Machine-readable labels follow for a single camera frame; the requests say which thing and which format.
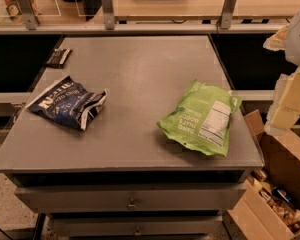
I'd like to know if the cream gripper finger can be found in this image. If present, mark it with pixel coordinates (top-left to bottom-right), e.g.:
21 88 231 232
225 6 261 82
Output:
263 25 288 51
264 67 300 136

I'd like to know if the blue chip bag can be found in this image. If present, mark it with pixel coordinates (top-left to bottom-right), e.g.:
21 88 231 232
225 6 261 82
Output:
27 76 107 131

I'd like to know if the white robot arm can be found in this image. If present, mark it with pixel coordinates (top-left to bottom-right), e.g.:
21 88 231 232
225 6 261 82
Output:
263 11 300 136

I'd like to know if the green chip bag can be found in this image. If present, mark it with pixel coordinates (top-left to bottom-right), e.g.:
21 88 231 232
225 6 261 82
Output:
157 80 242 157

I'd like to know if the cardboard box with snacks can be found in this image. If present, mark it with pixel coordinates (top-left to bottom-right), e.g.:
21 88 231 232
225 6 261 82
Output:
224 110 300 240

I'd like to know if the upper grey drawer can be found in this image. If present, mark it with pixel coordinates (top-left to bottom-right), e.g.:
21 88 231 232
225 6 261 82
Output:
15 184 245 214

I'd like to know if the grey drawer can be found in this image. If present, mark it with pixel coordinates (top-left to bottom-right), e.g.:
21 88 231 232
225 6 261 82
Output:
49 216 222 237
15 184 245 214

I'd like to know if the lower grey drawer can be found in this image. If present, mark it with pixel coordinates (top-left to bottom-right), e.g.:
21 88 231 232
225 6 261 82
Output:
49 216 222 237

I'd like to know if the orange snack package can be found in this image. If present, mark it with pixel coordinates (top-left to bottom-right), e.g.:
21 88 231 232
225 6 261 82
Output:
2 0 39 24

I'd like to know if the right metal bracket post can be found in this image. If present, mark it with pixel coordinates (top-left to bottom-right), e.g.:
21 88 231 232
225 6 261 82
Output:
218 0 237 29

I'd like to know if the left metal bracket post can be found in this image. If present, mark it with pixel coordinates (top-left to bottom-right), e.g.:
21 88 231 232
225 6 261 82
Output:
17 0 39 30

